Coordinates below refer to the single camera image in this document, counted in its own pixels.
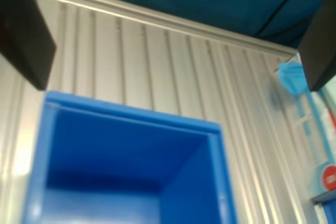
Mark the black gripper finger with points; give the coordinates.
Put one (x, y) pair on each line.
(321, 51)
(23, 37)

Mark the blue plastic box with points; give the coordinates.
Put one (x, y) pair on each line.
(118, 169)

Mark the light blue poster, red circle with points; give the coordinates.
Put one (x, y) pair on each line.
(326, 155)

